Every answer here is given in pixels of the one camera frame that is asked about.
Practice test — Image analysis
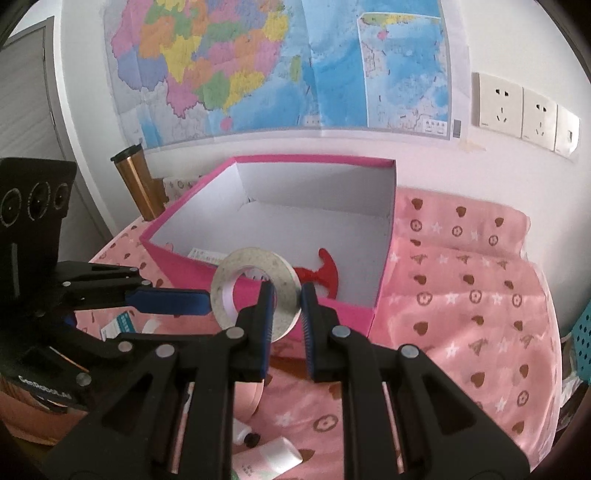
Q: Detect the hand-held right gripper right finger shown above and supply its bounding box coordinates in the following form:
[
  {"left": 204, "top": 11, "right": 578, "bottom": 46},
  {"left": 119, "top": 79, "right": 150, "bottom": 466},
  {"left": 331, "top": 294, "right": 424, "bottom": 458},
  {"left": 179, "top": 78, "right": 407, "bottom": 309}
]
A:
[{"left": 300, "top": 281, "right": 532, "bottom": 480}]

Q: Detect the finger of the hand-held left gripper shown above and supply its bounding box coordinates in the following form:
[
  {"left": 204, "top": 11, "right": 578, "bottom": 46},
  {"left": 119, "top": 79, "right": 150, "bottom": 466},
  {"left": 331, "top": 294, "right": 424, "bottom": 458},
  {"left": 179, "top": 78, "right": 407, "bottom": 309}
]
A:
[
  {"left": 55, "top": 261, "right": 209, "bottom": 317},
  {"left": 55, "top": 316, "right": 185, "bottom": 398}
]

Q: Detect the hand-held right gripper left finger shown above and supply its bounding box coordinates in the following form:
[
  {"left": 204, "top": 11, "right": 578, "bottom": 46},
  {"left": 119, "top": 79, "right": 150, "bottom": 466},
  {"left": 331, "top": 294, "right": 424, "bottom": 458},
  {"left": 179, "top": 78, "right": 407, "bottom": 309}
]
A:
[{"left": 44, "top": 281, "right": 278, "bottom": 480}]

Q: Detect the pink cardboard box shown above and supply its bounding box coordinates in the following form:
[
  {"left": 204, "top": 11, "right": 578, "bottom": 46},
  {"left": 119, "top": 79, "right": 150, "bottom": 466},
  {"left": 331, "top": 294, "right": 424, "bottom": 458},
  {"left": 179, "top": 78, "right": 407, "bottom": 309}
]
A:
[{"left": 139, "top": 154, "right": 398, "bottom": 340}]

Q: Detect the white tape roll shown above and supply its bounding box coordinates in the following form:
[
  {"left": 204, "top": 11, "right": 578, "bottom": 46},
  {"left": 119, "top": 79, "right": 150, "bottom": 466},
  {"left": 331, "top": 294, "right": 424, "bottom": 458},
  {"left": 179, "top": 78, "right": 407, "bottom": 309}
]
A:
[{"left": 210, "top": 247, "right": 303, "bottom": 342}]

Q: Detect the small blue white box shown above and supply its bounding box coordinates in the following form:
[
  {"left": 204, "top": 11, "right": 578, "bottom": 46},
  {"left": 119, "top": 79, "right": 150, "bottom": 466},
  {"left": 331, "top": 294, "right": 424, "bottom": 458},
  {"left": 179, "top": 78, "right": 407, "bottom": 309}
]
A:
[{"left": 100, "top": 310, "right": 137, "bottom": 342}]

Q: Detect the red plastic hook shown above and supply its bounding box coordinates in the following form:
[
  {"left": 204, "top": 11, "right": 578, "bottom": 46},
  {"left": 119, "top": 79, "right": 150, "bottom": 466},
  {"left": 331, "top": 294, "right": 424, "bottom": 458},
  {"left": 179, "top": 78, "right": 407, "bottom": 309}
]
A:
[{"left": 295, "top": 248, "right": 340, "bottom": 298}]

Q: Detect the pink tube with white cap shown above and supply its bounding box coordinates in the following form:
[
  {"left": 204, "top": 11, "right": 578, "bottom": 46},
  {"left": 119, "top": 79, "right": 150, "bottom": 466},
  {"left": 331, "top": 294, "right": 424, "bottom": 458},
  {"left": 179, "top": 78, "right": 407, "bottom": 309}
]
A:
[{"left": 233, "top": 371, "right": 273, "bottom": 421}]

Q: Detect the grey door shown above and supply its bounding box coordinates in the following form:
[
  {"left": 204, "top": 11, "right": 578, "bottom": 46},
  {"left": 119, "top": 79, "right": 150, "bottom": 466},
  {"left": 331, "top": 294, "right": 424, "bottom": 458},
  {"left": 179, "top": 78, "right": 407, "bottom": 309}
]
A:
[{"left": 0, "top": 23, "right": 116, "bottom": 241}]

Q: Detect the copper thermos bottle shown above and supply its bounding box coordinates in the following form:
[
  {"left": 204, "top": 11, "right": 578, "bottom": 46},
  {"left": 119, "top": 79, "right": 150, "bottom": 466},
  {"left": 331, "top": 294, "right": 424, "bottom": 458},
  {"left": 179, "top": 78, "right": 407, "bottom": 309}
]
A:
[{"left": 110, "top": 144, "right": 166, "bottom": 222}]

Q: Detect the small white black-capped bottle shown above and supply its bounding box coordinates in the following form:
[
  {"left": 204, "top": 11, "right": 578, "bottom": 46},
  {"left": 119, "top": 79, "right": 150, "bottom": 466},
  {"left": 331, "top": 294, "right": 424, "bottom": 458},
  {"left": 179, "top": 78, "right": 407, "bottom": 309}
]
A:
[{"left": 233, "top": 419, "right": 260, "bottom": 448}]

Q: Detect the white printed cloth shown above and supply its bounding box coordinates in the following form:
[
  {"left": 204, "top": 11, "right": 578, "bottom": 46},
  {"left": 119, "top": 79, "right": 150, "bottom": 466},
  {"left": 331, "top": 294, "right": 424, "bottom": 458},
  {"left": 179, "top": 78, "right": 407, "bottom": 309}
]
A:
[{"left": 159, "top": 173, "right": 208, "bottom": 206}]

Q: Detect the white squeeze tube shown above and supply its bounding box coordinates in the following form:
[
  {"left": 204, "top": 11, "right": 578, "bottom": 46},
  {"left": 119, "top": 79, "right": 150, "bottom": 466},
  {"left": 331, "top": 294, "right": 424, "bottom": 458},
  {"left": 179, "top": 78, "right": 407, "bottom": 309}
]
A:
[{"left": 231, "top": 436, "right": 303, "bottom": 480}]

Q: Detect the pink printed cloth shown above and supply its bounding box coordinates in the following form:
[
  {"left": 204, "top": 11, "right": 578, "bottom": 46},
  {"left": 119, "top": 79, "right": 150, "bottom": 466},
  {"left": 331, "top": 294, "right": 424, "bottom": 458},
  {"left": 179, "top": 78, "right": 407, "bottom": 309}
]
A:
[{"left": 76, "top": 187, "right": 561, "bottom": 480}]

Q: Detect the blue perforated basket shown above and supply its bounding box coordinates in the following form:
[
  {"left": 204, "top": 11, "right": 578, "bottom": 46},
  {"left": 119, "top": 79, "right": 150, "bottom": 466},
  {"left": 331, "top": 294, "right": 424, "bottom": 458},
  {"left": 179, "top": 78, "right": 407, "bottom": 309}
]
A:
[{"left": 561, "top": 305, "right": 591, "bottom": 384}]

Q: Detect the colourful wall map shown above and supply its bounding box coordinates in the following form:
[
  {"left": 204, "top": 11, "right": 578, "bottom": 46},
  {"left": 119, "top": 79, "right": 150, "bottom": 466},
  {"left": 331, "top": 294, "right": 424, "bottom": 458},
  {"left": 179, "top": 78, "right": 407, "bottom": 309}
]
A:
[{"left": 104, "top": 0, "right": 462, "bottom": 151}]

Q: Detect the white wall socket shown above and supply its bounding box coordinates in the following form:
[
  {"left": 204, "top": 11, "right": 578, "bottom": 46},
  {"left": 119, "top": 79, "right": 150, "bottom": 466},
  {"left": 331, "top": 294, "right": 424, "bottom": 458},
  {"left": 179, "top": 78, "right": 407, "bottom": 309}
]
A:
[
  {"left": 472, "top": 71, "right": 525, "bottom": 137},
  {"left": 522, "top": 88, "right": 559, "bottom": 151},
  {"left": 554, "top": 105, "right": 580, "bottom": 160}
]

